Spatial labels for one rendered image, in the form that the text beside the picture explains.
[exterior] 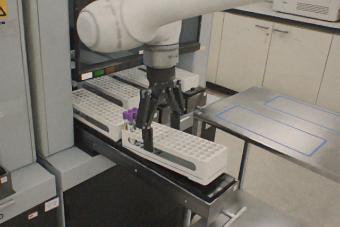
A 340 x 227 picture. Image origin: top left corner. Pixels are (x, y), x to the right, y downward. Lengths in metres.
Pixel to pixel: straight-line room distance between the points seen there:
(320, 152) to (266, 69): 2.25
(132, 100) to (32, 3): 0.45
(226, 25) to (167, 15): 2.83
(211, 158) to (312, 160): 0.35
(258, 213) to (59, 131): 0.99
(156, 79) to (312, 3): 2.37
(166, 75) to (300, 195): 1.66
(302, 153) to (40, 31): 0.81
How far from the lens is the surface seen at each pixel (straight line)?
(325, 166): 1.08
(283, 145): 1.12
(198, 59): 1.53
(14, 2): 0.94
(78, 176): 1.11
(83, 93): 1.25
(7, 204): 0.96
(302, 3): 3.15
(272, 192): 2.33
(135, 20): 0.68
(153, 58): 0.85
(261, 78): 3.38
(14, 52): 0.96
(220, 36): 3.53
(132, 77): 1.40
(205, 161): 0.83
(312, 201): 2.37
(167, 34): 0.83
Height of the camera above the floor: 1.35
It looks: 24 degrees down
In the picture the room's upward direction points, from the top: 4 degrees clockwise
